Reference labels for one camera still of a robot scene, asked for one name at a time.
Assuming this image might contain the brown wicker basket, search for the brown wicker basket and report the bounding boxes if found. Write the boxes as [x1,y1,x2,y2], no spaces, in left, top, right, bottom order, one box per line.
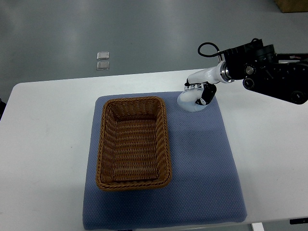
[96,96,172,192]

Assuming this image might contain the cardboard box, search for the cardboard box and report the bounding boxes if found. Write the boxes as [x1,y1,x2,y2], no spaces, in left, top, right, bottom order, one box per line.
[274,0,308,13]

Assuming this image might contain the lower metal floor plate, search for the lower metal floor plate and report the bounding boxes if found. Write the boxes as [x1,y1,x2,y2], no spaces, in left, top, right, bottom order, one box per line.
[96,61,110,70]

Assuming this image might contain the blue quilted mat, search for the blue quilted mat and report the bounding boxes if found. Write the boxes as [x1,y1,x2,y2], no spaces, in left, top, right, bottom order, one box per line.
[83,92,247,230]

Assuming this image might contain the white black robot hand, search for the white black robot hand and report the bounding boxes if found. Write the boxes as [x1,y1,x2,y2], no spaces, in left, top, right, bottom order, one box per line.
[184,61,234,106]

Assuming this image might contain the upper metal floor plate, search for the upper metal floor plate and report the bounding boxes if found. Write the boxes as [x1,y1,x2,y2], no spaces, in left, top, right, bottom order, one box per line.
[97,51,109,60]

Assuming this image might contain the metal floor plate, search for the metal floor plate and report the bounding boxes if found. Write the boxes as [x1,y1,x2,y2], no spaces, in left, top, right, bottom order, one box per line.
[96,61,110,70]
[97,51,109,60]

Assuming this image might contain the dark object at left edge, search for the dark object at left edge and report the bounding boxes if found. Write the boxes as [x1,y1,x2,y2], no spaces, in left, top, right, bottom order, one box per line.
[0,99,6,119]

